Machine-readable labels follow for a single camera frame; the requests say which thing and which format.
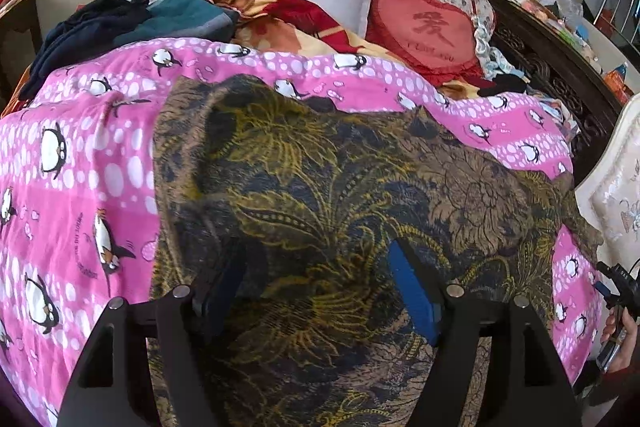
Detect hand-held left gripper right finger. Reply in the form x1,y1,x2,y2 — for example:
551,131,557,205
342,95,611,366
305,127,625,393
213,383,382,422
387,239,583,427

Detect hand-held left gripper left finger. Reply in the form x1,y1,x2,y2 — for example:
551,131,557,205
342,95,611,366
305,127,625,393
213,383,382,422
57,234,248,427

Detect teal cloth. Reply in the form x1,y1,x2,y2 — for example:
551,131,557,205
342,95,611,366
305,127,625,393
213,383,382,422
112,0,241,48

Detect red heart-shaped pillow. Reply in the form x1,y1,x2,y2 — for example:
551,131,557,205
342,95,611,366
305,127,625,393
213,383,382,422
365,0,488,88

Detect light blue frilly cloth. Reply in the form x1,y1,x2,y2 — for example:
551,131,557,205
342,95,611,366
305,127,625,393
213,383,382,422
472,19,526,84

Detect carved dark wooden headboard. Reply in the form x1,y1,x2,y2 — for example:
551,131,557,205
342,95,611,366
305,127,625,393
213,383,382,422
480,0,626,188

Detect person's right forearm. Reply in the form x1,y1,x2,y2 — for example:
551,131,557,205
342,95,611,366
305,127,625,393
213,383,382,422
575,363,640,410

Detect cream upholstered chair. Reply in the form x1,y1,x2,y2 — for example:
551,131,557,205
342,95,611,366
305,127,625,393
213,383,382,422
575,94,640,278

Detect dark wooden side table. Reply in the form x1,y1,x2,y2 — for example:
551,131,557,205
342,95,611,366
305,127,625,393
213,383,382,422
0,0,47,108

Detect brown floral patterned garment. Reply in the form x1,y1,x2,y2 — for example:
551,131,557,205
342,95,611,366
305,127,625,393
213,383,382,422
150,74,603,427

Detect pile of colourful clothes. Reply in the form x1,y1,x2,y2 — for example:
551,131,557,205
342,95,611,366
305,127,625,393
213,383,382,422
525,89,583,140

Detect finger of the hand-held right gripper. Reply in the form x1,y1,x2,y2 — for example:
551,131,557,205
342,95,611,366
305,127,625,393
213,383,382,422
596,261,626,303

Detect dark navy clothes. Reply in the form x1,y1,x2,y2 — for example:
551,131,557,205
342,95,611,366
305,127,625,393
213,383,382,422
27,0,151,100

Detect clutter on cabinet top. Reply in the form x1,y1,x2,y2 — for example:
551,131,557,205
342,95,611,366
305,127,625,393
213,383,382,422
515,0,640,105

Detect pink penguin print blanket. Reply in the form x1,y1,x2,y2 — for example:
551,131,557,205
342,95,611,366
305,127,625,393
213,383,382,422
0,38,608,427

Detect person's right hand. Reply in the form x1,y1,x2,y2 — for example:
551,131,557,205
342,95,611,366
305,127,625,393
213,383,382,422
600,307,640,374

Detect red and yellow blanket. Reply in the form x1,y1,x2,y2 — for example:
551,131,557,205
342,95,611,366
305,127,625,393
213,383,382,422
187,0,416,70

